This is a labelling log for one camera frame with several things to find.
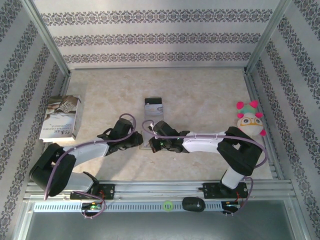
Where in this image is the clear acrylic card stand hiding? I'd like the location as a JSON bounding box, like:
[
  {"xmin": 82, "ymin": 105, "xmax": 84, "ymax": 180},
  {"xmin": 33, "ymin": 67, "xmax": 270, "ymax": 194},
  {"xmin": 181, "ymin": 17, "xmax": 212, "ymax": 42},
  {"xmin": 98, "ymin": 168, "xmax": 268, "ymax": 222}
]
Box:
[{"xmin": 144, "ymin": 97, "xmax": 165, "ymax": 124}]

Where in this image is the silver credit card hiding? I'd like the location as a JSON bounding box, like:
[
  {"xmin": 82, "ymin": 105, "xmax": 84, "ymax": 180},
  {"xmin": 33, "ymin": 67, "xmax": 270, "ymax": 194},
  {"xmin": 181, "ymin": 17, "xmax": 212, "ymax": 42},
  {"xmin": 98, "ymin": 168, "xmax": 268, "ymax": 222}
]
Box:
[{"xmin": 144, "ymin": 103, "xmax": 165, "ymax": 117}]

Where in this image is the black credit card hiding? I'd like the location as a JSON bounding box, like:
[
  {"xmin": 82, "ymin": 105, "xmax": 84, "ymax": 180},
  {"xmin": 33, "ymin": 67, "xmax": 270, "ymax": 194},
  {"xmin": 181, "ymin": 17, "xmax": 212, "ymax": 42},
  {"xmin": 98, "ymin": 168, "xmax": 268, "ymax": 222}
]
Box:
[{"xmin": 144, "ymin": 97, "xmax": 163, "ymax": 106}]

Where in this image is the black computer mouse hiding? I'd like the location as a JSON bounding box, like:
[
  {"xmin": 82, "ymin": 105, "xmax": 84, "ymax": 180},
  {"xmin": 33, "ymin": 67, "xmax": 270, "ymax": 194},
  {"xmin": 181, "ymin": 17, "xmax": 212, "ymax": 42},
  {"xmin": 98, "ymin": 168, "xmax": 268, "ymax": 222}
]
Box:
[{"xmin": 181, "ymin": 196, "xmax": 206, "ymax": 213}]

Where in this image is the white paperback book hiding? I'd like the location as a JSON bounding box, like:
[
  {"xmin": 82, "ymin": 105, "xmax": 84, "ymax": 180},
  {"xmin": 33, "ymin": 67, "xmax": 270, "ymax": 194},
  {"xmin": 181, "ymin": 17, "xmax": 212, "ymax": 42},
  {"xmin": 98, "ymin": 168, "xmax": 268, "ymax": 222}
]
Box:
[{"xmin": 39, "ymin": 94, "xmax": 83, "ymax": 143}]

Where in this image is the small circuit board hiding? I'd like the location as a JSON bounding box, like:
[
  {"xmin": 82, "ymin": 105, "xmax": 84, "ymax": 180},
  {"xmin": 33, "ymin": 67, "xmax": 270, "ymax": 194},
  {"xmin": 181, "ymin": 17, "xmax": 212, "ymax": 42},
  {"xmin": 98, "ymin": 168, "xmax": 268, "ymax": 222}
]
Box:
[
  {"xmin": 223, "ymin": 200, "xmax": 241, "ymax": 210},
  {"xmin": 81, "ymin": 202, "xmax": 105, "ymax": 211}
]

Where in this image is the grey metal shelf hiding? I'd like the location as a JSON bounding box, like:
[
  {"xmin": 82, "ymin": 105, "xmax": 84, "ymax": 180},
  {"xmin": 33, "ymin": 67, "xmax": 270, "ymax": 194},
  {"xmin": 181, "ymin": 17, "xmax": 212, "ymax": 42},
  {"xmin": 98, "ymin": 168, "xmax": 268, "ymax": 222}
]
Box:
[{"xmin": 14, "ymin": 199, "xmax": 313, "ymax": 240}]

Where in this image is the plush toy with glasses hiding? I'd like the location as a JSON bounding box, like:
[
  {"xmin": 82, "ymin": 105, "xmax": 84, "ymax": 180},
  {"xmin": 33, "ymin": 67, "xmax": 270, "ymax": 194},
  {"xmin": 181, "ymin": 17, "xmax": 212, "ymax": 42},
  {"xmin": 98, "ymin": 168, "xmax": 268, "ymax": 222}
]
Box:
[{"xmin": 236, "ymin": 100, "xmax": 267, "ymax": 137}]

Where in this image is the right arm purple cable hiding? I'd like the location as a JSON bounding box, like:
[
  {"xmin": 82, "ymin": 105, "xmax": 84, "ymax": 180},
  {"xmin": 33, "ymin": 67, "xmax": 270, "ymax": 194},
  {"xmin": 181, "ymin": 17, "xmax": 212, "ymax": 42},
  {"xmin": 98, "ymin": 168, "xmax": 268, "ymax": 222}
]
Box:
[{"xmin": 141, "ymin": 119, "xmax": 270, "ymax": 216}]

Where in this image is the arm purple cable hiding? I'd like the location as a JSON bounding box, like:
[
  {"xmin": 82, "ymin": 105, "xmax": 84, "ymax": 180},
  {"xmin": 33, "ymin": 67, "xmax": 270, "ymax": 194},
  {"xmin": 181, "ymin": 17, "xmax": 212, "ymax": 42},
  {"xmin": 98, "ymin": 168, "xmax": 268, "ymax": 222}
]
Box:
[
  {"xmin": 43, "ymin": 113, "xmax": 138, "ymax": 220},
  {"xmin": 141, "ymin": 119, "xmax": 270, "ymax": 216}
]

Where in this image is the aluminium mounting rail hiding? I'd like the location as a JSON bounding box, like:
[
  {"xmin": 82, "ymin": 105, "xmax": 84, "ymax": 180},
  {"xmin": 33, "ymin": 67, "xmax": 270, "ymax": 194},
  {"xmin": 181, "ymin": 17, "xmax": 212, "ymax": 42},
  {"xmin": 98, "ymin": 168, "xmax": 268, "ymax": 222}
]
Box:
[{"xmin": 22, "ymin": 179, "xmax": 298, "ymax": 202}]

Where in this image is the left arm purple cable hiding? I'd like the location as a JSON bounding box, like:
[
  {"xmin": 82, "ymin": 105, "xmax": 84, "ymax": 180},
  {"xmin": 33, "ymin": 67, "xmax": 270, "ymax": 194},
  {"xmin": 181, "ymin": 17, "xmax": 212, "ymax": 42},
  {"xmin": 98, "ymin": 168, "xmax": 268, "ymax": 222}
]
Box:
[{"xmin": 43, "ymin": 113, "xmax": 138, "ymax": 220}]

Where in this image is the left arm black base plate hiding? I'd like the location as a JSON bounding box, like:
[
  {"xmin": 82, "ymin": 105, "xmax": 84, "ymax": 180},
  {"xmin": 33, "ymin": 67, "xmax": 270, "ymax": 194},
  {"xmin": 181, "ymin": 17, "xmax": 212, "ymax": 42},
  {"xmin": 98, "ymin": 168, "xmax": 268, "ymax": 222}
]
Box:
[{"xmin": 69, "ymin": 183, "xmax": 116, "ymax": 201}]

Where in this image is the green tape ring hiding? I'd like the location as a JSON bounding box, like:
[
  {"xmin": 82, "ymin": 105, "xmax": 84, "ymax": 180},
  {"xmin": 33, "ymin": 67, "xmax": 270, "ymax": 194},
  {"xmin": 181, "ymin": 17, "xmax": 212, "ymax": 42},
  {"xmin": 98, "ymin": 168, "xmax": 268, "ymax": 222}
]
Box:
[{"xmin": 162, "ymin": 199, "xmax": 175, "ymax": 212}]

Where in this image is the slotted grey cable duct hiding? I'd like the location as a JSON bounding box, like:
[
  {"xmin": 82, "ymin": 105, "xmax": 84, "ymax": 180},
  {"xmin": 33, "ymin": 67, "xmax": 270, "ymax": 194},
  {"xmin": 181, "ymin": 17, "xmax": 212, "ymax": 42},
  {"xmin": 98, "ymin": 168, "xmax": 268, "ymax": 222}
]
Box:
[{"xmin": 33, "ymin": 201, "xmax": 224, "ymax": 214}]

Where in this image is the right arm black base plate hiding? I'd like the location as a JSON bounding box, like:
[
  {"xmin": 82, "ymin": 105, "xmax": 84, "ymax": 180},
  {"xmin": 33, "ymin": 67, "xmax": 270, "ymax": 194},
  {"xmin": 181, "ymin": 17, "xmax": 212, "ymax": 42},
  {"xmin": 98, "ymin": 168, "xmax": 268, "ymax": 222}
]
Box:
[{"xmin": 203, "ymin": 182, "xmax": 250, "ymax": 200}]

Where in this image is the aluminium back rail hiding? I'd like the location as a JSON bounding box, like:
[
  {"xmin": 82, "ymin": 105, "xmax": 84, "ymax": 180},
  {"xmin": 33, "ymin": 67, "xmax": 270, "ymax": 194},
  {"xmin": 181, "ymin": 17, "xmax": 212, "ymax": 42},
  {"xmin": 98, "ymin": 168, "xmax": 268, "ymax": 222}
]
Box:
[{"xmin": 67, "ymin": 65, "xmax": 249, "ymax": 72}]

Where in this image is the aluminium side rail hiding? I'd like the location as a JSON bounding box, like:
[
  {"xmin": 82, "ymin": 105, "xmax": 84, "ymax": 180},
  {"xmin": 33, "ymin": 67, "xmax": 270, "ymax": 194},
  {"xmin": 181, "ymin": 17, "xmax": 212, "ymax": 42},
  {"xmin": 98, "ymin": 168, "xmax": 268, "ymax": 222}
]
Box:
[
  {"xmin": 242, "ymin": 68, "xmax": 286, "ymax": 180},
  {"xmin": 33, "ymin": 73, "xmax": 73, "ymax": 183}
]

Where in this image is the aluminium frame post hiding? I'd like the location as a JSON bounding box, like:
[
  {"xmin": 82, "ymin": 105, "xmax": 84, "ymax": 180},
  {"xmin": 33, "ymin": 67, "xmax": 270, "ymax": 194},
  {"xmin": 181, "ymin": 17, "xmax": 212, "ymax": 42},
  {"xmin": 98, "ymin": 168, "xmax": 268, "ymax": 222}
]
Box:
[
  {"xmin": 244, "ymin": 0, "xmax": 293, "ymax": 75},
  {"xmin": 21, "ymin": 0, "xmax": 71, "ymax": 76}
]

